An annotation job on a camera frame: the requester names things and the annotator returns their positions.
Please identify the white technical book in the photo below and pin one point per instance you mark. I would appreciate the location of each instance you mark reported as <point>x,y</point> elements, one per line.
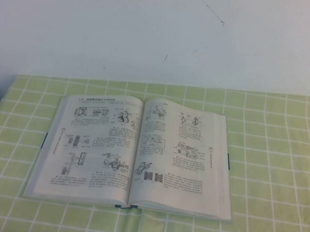
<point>138,159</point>

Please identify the green white checked tablecloth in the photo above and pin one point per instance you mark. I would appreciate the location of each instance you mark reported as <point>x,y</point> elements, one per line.
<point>271,178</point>

